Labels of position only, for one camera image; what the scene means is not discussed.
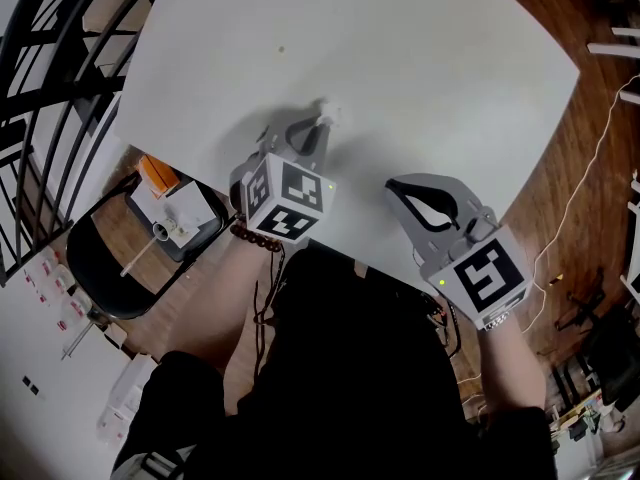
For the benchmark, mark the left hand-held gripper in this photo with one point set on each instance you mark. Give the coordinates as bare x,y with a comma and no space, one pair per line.
290,193

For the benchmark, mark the person's left forearm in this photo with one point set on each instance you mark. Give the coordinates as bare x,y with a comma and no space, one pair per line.
215,308

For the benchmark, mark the white paper stack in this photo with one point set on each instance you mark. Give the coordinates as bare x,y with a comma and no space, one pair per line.
192,205

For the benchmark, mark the small white cup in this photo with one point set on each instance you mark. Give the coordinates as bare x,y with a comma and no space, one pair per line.
162,231

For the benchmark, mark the thin wooden stick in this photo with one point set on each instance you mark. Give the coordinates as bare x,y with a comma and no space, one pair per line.
137,258

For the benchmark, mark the orange box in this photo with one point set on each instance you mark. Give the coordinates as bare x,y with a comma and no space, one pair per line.
157,177

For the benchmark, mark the black tripod stand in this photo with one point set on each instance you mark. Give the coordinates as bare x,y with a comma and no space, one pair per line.
582,303

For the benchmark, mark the white square table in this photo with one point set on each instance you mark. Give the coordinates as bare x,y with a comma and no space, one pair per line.
400,68

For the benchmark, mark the black office chair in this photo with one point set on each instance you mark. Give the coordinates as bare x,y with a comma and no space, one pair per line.
617,358

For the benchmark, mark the white shelf rack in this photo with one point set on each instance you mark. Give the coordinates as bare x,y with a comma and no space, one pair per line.
631,238

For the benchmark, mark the black metal railing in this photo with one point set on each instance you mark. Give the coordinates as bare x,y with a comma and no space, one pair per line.
45,93

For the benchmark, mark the small white cloth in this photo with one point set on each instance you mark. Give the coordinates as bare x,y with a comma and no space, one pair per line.
329,113

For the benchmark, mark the person's black clothing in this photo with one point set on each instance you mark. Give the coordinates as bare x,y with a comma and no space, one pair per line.
350,393

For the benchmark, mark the black folding chair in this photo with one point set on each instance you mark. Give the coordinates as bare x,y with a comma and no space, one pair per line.
95,278

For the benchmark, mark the clear bottle red label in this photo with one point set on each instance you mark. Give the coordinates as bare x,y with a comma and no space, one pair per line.
59,283
42,268
76,308

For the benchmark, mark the white cabinet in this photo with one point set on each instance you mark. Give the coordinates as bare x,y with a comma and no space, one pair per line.
50,393

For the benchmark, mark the silver metal watch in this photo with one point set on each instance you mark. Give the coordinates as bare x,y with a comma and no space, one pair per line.
495,322

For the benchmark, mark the small yellow black object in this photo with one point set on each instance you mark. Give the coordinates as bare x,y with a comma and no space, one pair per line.
555,280

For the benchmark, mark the white flat boxes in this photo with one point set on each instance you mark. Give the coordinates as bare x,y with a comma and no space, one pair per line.
127,398

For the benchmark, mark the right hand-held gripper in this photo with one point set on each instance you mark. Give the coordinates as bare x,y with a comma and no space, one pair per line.
485,278

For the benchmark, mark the person's right forearm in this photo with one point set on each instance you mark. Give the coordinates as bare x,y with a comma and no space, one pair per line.
510,373

